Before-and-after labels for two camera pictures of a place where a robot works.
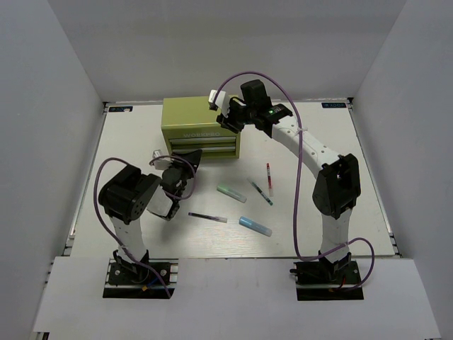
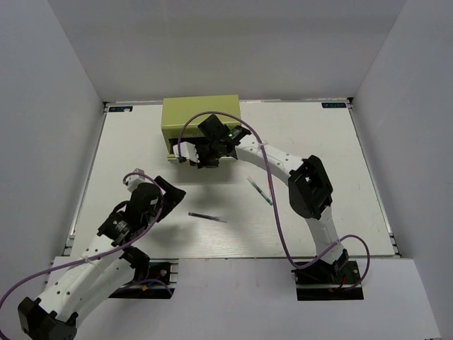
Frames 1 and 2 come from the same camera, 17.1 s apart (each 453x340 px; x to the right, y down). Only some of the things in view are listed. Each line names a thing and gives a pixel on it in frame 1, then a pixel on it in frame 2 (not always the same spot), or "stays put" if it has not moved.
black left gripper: x=194 y=156 → x=171 y=198
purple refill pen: x=209 y=217 stays put
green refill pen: x=260 y=193 stays put
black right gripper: x=229 y=122 → x=203 y=161
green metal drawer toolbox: x=189 y=123 stays put
